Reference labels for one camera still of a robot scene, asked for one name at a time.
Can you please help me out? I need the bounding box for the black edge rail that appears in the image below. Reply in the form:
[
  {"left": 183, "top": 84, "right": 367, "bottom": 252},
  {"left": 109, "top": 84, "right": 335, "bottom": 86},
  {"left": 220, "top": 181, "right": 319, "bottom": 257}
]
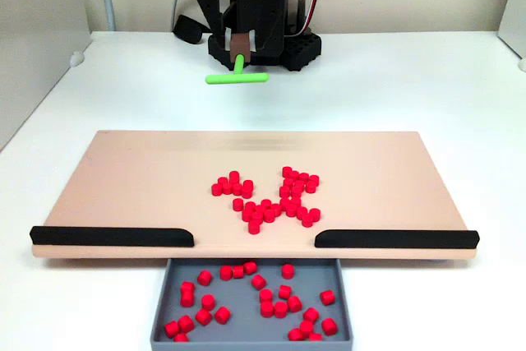
[
  {"left": 314, "top": 229, "right": 481, "bottom": 250},
  {"left": 29, "top": 225, "right": 195, "bottom": 248}
]

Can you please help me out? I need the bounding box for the beige flat board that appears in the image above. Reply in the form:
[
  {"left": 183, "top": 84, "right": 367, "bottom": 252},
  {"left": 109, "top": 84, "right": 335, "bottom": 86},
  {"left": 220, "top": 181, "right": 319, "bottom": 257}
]
[{"left": 31, "top": 130, "right": 480, "bottom": 262}]

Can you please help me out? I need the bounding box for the green T pusher brown handle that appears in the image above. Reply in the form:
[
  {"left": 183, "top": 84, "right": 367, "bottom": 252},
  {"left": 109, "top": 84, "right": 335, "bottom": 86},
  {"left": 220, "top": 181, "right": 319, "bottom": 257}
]
[{"left": 205, "top": 32, "right": 270, "bottom": 86}]

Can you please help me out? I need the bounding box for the thin white cable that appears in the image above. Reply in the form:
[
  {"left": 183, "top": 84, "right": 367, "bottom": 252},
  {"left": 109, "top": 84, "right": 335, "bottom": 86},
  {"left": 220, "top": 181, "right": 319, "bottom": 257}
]
[{"left": 170, "top": 0, "right": 192, "bottom": 34}]

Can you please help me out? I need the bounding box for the grey rectangular container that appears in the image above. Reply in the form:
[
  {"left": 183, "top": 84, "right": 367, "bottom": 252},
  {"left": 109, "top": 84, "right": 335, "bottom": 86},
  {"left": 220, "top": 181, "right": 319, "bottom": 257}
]
[{"left": 150, "top": 258, "right": 354, "bottom": 347}]

